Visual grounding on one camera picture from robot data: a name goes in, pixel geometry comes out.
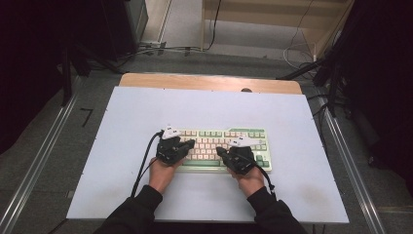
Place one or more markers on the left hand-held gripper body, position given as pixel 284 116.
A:
pixel 168 149

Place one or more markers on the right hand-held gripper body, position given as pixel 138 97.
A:
pixel 242 161

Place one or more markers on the green and pink keyboard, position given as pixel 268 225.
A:
pixel 211 148

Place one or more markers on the person's right hand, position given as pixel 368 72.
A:
pixel 251 182

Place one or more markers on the person's left hand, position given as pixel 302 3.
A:
pixel 162 177

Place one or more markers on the white table cover board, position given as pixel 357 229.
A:
pixel 207 107

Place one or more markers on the wooden table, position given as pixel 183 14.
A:
pixel 195 82

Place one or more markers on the black metal stand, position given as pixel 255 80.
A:
pixel 66 81

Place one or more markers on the black cabinet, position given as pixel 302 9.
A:
pixel 125 26

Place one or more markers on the light wooden shelf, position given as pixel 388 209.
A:
pixel 259 16

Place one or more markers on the dark curtain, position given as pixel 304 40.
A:
pixel 29 65
pixel 383 81

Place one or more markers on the metal floor rail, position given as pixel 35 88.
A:
pixel 354 169
pixel 35 169

